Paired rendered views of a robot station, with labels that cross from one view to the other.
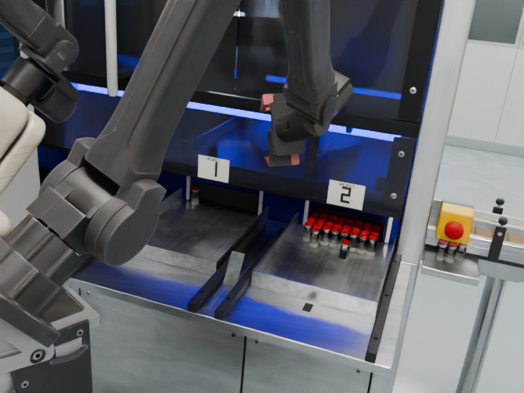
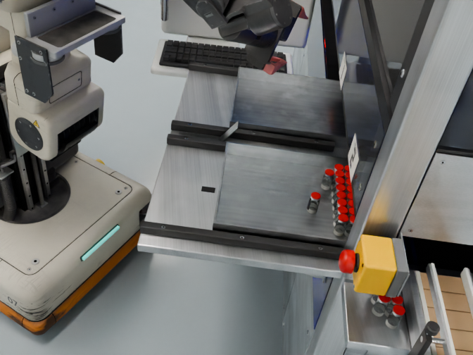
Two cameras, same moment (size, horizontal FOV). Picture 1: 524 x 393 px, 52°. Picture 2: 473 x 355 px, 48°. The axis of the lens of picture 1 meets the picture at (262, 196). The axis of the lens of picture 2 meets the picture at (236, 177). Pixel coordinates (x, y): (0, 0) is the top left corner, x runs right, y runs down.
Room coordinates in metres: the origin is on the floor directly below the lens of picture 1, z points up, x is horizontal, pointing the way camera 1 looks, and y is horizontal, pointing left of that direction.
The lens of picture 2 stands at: (0.71, -0.93, 1.69)
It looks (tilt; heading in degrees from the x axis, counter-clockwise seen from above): 42 degrees down; 72
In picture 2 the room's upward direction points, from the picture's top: 8 degrees clockwise
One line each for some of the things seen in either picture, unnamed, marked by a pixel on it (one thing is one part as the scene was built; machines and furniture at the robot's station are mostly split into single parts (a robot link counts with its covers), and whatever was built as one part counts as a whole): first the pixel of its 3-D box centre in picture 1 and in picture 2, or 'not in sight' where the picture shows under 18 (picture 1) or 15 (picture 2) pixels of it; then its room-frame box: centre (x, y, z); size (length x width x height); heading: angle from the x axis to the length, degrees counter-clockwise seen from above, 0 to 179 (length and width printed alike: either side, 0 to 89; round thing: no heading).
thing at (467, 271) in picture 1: (450, 263); (381, 318); (1.17, -0.47, 0.87); 0.14 x 0.13 x 0.02; 162
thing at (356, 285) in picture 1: (331, 256); (298, 195); (1.10, -0.17, 0.90); 0.34 x 0.26 x 0.04; 162
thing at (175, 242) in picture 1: (196, 225); (298, 106); (1.21, 0.16, 0.90); 0.34 x 0.26 x 0.04; 162
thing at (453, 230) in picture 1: (454, 229); (350, 261); (1.09, -0.43, 1.00); 0.04 x 0.04 x 0.04; 72
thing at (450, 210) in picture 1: (454, 221); (377, 265); (1.14, -0.44, 1.00); 0.08 x 0.07 x 0.07; 162
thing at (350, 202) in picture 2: (341, 235); (349, 199); (1.21, -0.20, 0.91); 0.18 x 0.02 x 0.05; 72
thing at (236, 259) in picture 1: (224, 279); (207, 130); (0.95, 0.06, 0.91); 0.14 x 0.03 x 0.06; 163
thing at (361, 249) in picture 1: (338, 238); (338, 198); (1.18, -0.19, 0.91); 0.18 x 0.02 x 0.05; 72
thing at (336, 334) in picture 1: (249, 263); (267, 151); (1.09, 0.02, 0.87); 0.70 x 0.48 x 0.02; 72
